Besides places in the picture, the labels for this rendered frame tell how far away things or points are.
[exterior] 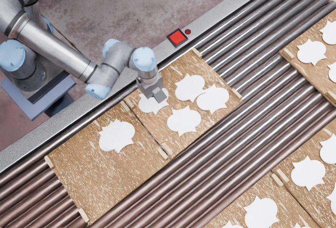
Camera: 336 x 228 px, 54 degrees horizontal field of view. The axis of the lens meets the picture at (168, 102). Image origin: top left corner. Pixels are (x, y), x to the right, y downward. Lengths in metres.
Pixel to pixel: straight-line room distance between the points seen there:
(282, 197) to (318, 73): 0.59
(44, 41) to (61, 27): 1.86
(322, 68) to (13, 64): 1.33
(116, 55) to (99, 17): 1.79
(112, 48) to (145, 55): 0.13
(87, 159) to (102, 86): 0.44
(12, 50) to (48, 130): 0.37
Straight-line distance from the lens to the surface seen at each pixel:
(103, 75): 1.12
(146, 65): 1.10
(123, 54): 1.15
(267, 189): 1.42
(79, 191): 1.44
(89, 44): 2.80
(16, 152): 1.59
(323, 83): 1.63
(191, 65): 1.54
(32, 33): 1.10
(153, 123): 1.44
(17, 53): 1.47
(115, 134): 1.42
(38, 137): 1.57
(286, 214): 1.43
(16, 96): 1.74
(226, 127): 1.46
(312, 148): 1.51
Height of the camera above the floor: 2.30
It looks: 69 degrees down
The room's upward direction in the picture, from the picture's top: 6 degrees counter-clockwise
